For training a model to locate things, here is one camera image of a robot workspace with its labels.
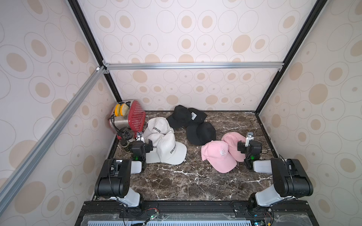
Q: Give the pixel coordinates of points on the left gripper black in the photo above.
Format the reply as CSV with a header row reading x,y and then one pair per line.
x,y
127,137

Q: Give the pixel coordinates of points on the pink LA cap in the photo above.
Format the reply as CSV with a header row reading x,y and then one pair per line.
x,y
232,139

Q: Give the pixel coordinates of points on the pink cap front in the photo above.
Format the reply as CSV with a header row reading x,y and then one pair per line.
x,y
217,154

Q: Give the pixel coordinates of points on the black cap plain front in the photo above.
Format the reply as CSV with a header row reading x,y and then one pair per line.
x,y
200,134

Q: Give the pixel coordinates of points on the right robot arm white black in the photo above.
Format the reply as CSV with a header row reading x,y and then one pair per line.
x,y
289,177

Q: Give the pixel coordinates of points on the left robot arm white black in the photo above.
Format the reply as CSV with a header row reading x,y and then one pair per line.
x,y
115,176

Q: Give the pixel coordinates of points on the small dark bottle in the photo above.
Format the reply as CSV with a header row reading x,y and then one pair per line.
x,y
125,144

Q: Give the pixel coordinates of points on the clear bottle black cap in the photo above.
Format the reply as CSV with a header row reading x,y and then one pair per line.
x,y
127,134

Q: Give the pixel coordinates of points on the white cap back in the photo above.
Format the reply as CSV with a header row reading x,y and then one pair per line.
x,y
157,125

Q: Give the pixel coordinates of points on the white Colorado cap front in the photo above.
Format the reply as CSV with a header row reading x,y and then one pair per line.
x,y
165,149

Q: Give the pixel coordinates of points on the metal rack container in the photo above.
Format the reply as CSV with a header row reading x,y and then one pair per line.
x,y
116,123

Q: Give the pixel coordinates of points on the yellow sponge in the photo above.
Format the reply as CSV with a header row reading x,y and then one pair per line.
x,y
121,110

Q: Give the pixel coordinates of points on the black cap back left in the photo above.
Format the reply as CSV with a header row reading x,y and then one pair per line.
x,y
181,117

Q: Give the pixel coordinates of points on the black cap with white label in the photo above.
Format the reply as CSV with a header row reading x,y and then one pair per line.
x,y
197,116

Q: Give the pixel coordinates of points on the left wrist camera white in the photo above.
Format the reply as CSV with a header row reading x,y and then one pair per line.
x,y
139,136

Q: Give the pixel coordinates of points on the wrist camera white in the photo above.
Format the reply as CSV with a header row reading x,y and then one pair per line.
x,y
139,136
249,137

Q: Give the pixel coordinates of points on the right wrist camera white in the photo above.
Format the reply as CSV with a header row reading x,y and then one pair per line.
x,y
249,137

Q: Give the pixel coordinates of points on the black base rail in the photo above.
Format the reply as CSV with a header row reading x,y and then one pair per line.
x,y
285,213

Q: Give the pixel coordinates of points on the horizontal aluminium rail back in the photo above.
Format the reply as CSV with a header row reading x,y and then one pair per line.
x,y
190,66

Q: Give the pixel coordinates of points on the aluminium rail left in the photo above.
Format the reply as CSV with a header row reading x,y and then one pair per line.
x,y
28,165

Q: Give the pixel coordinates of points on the black frame post left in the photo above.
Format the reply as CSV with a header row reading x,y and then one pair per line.
x,y
79,15

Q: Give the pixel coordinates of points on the black frame post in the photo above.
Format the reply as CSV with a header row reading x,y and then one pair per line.
x,y
305,29
79,15

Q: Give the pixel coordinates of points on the black frame post right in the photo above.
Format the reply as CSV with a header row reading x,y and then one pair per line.
x,y
305,29

